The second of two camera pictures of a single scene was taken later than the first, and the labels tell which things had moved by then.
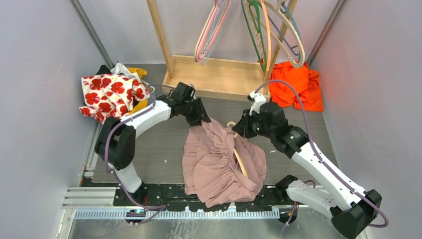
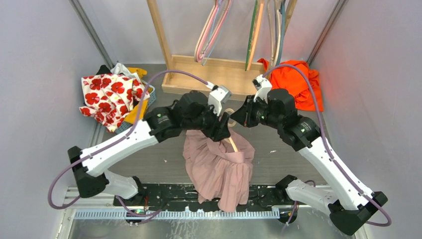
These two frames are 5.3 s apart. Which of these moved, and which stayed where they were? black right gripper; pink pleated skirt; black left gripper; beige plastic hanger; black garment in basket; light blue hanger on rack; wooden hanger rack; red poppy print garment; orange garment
Moved: beige plastic hanger; pink pleated skirt; black right gripper; black left gripper
Stayed: black garment in basket; light blue hanger on rack; wooden hanger rack; orange garment; red poppy print garment
